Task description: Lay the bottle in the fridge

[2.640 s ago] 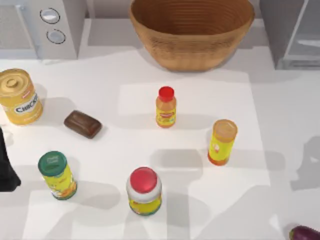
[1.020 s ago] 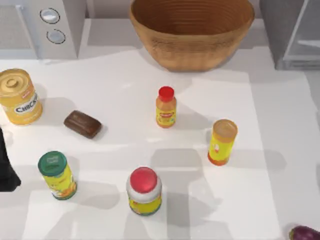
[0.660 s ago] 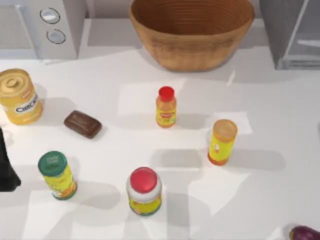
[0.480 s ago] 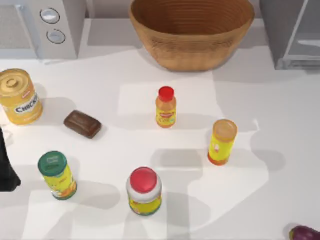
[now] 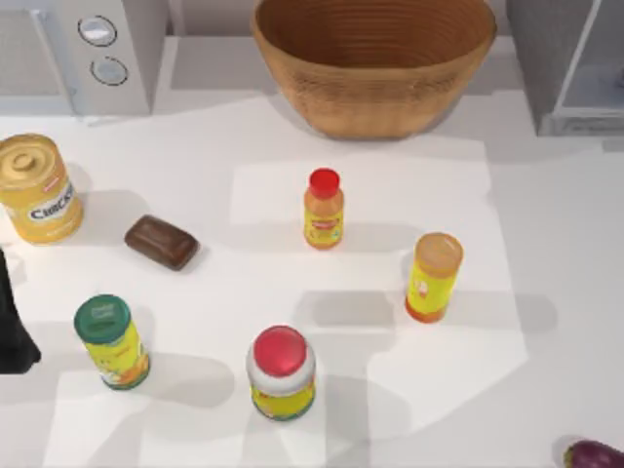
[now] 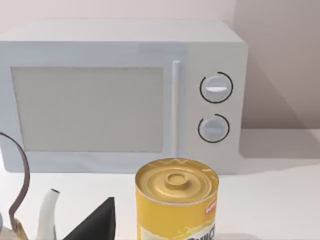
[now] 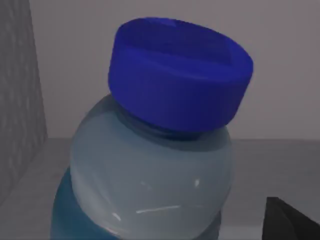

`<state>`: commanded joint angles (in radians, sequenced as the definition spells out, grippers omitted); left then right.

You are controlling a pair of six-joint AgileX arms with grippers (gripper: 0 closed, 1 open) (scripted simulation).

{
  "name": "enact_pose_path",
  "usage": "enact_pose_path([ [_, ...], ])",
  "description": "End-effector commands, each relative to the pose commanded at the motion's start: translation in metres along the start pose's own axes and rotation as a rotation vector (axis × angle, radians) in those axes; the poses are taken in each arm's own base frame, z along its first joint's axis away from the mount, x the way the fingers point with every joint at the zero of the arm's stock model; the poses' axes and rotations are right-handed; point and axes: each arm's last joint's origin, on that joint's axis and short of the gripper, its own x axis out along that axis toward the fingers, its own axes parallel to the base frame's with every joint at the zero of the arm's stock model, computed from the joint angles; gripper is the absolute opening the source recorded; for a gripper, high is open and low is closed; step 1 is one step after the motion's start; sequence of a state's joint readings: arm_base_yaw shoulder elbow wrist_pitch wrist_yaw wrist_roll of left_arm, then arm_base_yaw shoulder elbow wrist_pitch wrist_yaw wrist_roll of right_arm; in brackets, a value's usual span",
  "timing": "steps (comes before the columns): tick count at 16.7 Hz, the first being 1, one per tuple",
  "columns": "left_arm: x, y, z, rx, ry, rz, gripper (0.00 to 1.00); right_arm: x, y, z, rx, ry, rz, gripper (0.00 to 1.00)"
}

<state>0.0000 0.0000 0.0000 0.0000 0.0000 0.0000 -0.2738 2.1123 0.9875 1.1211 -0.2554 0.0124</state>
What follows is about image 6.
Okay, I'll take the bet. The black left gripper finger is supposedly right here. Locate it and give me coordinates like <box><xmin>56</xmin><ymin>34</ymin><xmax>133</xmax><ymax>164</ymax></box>
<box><xmin>62</xmin><ymin>196</ymin><xmax>116</xmax><ymax>240</ymax></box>

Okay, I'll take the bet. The yellow can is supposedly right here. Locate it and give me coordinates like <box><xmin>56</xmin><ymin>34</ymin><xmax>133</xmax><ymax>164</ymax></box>
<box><xmin>135</xmin><ymin>157</ymin><xmax>220</xmax><ymax>240</ymax></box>

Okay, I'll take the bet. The small microwave knob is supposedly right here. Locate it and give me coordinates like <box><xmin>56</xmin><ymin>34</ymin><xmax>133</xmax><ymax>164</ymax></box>
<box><xmin>197</xmin><ymin>113</ymin><xmax>231</xmax><ymax>144</ymax></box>

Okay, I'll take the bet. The pale microwave oven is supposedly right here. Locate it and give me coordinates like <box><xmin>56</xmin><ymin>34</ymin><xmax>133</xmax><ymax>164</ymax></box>
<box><xmin>0</xmin><ymin>19</ymin><xmax>249</xmax><ymax>175</ymax></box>

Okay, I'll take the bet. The large microwave knob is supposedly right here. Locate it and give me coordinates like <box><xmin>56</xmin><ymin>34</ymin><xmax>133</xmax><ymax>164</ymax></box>
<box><xmin>199</xmin><ymin>71</ymin><xmax>234</xmax><ymax>104</ymax></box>

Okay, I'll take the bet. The white teapot with brown handle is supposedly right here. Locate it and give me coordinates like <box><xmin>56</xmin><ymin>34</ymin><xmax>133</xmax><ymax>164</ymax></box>
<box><xmin>0</xmin><ymin>131</ymin><xmax>61</xmax><ymax>240</ymax></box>

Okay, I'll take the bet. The microwave door handle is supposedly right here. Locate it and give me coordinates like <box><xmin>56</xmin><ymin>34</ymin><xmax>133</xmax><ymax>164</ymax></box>
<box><xmin>171</xmin><ymin>59</ymin><xmax>181</xmax><ymax>157</ymax></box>

